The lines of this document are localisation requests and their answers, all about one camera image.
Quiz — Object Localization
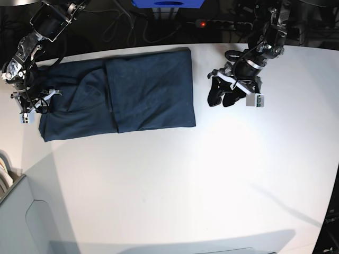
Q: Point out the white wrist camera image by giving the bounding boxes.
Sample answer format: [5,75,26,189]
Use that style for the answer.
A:
[246,93,265,107]
[20,112,35,124]

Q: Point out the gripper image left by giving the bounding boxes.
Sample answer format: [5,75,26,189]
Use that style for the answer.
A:
[11,88,63,114]

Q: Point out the white slats at left edge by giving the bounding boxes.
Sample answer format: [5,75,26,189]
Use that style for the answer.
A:
[0,150,22,198]

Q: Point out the grey bin at table corner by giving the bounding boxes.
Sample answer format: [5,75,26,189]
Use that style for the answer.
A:
[1,175,55,253]

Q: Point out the blue box with oval hole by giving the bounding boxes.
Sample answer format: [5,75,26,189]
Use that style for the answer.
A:
[131,0,204,8]

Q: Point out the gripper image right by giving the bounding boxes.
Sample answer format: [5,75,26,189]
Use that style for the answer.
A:
[207,59,263,107]

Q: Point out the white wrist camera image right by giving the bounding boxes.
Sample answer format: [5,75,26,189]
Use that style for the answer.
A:
[246,93,265,107]

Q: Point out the dark blue T-shirt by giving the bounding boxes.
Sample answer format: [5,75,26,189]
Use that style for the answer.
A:
[39,48,196,142]

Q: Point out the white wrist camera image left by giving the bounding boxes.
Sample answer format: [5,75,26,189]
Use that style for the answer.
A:
[20,112,35,124]

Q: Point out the black power strip red light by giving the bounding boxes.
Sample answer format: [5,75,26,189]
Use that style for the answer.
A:
[195,19,253,30]

